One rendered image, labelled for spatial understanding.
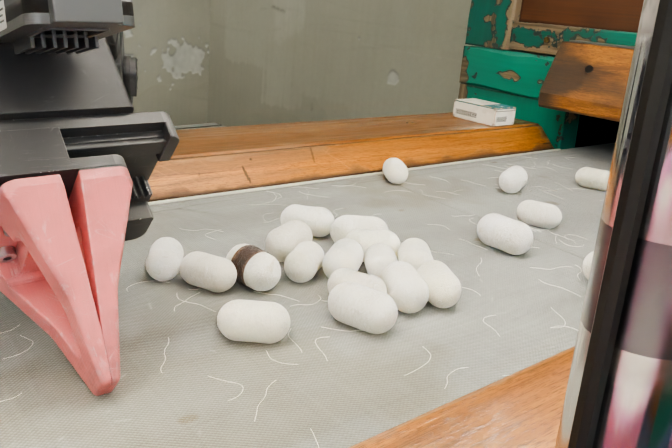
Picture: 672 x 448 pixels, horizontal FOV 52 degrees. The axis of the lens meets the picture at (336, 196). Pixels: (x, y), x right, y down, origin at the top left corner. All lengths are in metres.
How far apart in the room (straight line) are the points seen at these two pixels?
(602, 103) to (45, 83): 0.55
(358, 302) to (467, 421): 0.10
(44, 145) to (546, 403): 0.20
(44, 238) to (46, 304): 0.04
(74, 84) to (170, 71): 2.43
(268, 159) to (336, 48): 1.70
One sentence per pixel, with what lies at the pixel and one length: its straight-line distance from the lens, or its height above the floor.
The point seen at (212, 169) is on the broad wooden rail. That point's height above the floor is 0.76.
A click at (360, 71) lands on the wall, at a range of 2.16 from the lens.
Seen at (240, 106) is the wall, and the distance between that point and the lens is 2.65.
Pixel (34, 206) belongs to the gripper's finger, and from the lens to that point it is 0.26.
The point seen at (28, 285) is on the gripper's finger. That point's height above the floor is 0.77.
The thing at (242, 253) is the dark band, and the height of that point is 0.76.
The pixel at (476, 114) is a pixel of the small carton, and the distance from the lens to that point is 0.77.
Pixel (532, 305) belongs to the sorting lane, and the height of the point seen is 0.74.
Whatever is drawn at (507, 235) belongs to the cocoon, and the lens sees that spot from 0.44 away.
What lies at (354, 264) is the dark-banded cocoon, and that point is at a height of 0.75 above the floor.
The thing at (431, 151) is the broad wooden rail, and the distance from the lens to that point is 0.66.
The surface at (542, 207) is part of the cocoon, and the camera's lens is 0.50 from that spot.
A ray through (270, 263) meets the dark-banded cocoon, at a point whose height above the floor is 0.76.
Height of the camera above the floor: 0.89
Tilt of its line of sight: 16 degrees down
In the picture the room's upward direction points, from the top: 5 degrees clockwise
